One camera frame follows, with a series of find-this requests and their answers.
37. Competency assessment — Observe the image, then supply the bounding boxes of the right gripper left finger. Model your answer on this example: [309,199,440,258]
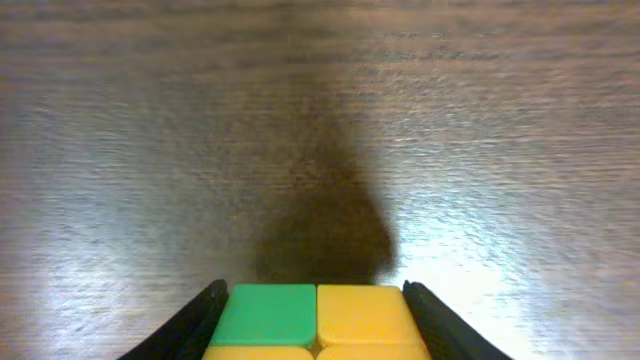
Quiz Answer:
[119,279,229,360]

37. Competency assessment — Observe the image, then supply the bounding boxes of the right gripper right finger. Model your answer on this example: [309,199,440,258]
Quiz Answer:
[402,280,511,360]

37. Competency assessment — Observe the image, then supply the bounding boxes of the multicoloured puzzle cube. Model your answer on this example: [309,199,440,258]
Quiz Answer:
[202,284,431,360]

